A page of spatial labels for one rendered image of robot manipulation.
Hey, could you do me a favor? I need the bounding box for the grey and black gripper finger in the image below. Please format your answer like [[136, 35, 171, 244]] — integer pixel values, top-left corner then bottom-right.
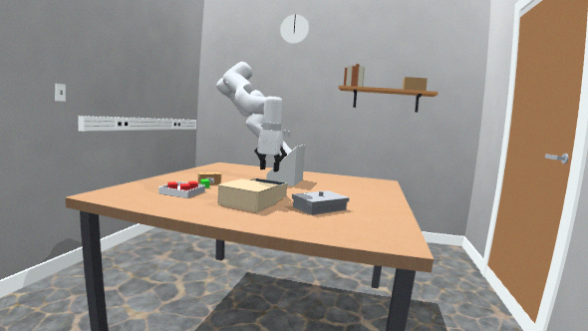
[[273, 146, 287, 171], [255, 149, 266, 169]]

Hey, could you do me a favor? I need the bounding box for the brown cardboard box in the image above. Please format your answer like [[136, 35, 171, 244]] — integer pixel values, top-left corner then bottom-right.
[[197, 172, 221, 184]]

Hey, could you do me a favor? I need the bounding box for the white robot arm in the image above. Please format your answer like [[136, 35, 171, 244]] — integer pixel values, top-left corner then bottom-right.
[[216, 62, 291, 138]]

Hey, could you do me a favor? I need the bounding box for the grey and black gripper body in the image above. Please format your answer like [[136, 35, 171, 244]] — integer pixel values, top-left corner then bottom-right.
[[257, 130, 283, 156]]

